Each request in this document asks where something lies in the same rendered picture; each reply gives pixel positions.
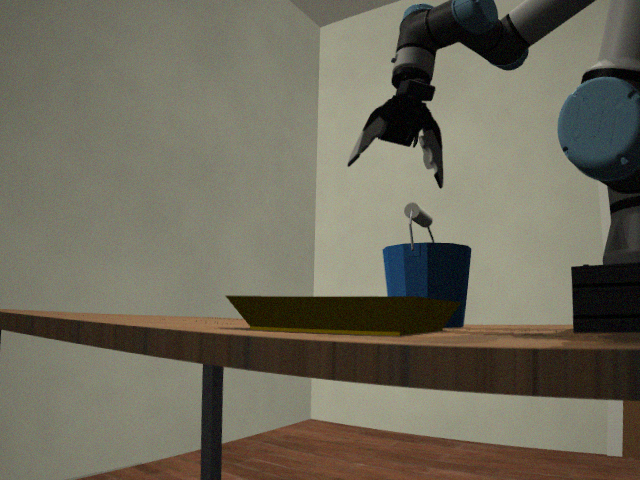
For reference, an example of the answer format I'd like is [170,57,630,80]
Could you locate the yellow square tray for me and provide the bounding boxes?
[226,296,461,336]

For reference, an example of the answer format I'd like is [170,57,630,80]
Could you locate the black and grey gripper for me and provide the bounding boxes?
[347,67,443,189]

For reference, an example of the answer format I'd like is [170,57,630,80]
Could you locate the blue pail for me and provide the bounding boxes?
[383,203,471,328]

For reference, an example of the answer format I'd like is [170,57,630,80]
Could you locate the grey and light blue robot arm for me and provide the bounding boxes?
[391,0,640,265]

